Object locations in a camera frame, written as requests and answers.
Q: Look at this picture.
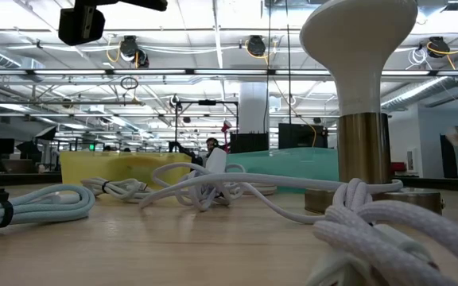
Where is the hanging black cable loop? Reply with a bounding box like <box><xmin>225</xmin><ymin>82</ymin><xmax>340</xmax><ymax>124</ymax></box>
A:
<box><xmin>119</xmin><ymin>75</ymin><xmax>140</xmax><ymax>91</ymax></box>

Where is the black monitor back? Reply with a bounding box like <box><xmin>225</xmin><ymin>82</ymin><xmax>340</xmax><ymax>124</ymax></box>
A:
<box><xmin>229</xmin><ymin>132</ymin><xmax>270</xmax><ymax>154</ymax></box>

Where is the yellow plastic bin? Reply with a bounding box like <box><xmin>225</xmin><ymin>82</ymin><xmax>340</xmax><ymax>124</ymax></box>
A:
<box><xmin>59</xmin><ymin>150</ymin><xmax>192</xmax><ymax>191</ymax></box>

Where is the wide black monitor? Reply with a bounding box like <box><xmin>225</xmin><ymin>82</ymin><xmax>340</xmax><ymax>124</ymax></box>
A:
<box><xmin>278</xmin><ymin>122</ymin><xmax>329</xmax><ymax>150</ymax></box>

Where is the long ceiling light bar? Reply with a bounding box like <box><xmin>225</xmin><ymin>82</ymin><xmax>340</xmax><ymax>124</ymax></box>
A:
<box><xmin>0</xmin><ymin>68</ymin><xmax>458</xmax><ymax>77</ymax></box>

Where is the black ceiling cable reel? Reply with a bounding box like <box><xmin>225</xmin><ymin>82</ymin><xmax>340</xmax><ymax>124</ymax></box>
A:
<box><xmin>246</xmin><ymin>34</ymin><xmax>268</xmax><ymax>57</ymax></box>
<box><xmin>118</xmin><ymin>34</ymin><xmax>150</xmax><ymax>68</ymax></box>
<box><xmin>427</xmin><ymin>35</ymin><xmax>452</xmax><ymax>59</ymax></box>

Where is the person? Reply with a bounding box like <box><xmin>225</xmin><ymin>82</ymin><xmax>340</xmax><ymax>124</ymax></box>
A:
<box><xmin>191</xmin><ymin>137</ymin><xmax>225</xmax><ymax>168</ymax></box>

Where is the black metal rig frame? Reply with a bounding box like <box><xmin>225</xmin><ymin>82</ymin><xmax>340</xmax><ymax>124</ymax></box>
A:
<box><xmin>174</xmin><ymin>99</ymin><xmax>240</xmax><ymax>148</ymax></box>

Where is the white USB cable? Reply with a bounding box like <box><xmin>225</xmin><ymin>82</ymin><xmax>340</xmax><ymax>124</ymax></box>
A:
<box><xmin>241</xmin><ymin>181</ymin><xmax>278</xmax><ymax>196</ymax></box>

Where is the white building column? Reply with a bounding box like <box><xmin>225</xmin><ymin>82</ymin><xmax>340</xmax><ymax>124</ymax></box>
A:
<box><xmin>238</xmin><ymin>81</ymin><xmax>270</xmax><ymax>134</ymax></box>

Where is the white and brass lamp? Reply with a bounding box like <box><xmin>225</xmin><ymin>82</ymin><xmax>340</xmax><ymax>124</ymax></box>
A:
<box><xmin>299</xmin><ymin>0</ymin><xmax>444</xmax><ymax>215</ymax></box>

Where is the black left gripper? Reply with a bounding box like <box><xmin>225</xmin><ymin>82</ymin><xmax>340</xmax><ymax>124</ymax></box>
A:
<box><xmin>57</xmin><ymin>3</ymin><xmax>107</xmax><ymax>47</ymax></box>

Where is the teal plastic bin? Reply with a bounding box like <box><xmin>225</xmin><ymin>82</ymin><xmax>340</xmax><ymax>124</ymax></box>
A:
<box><xmin>224</xmin><ymin>147</ymin><xmax>340</xmax><ymax>195</ymax></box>

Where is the light blue USB cable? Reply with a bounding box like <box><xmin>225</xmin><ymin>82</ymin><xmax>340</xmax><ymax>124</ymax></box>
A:
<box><xmin>0</xmin><ymin>183</ymin><xmax>96</xmax><ymax>232</ymax></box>

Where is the red desk lamp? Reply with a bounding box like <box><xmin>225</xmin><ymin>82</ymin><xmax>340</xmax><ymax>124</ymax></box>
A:
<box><xmin>220</xmin><ymin>120</ymin><xmax>233</xmax><ymax>153</ymax></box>

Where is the small white cable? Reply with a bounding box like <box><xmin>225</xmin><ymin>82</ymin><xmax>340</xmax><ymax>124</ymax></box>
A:
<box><xmin>80</xmin><ymin>176</ymin><xmax>149</xmax><ymax>200</ymax></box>

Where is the white braided lamp cord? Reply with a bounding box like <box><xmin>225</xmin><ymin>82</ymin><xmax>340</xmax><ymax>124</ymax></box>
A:
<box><xmin>138</xmin><ymin>160</ymin><xmax>458</xmax><ymax>286</ymax></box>
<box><xmin>306</xmin><ymin>224</ymin><xmax>437</xmax><ymax>286</ymax></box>

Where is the white power adapter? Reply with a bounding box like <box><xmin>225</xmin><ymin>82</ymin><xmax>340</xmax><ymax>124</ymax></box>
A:
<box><xmin>204</xmin><ymin>147</ymin><xmax>228</xmax><ymax>175</ymax></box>

